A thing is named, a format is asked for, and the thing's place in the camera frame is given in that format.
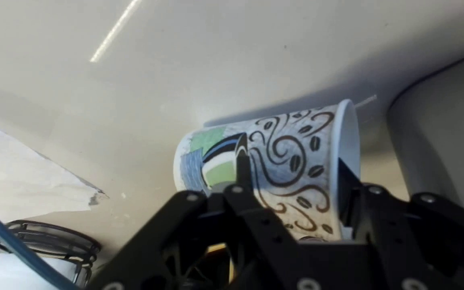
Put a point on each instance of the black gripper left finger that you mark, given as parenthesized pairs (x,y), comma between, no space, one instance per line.
(210,247)

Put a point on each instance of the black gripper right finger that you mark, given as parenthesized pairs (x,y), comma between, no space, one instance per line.
(414,247)

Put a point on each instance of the patterned paper coffee cup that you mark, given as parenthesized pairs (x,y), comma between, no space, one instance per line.
(290,155)

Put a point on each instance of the grey round container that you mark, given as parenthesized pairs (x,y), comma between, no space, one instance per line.
(447,134)

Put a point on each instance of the white paper sheet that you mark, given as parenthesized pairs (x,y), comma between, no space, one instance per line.
(23,171)

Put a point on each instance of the white paper towel roll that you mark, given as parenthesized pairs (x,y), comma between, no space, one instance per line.
(7,274)

